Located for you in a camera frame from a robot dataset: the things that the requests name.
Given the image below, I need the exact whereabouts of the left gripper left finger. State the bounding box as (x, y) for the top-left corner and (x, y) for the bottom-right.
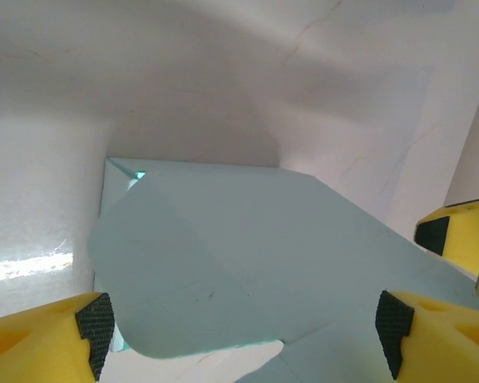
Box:
(0, 291), (116, 383)

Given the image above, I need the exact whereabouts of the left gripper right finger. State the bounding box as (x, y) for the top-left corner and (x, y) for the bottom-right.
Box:
(375, 290), (479, 383)

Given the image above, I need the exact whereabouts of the light blue paper box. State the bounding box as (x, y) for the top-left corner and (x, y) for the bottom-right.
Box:
(88, 157), (479, 383)

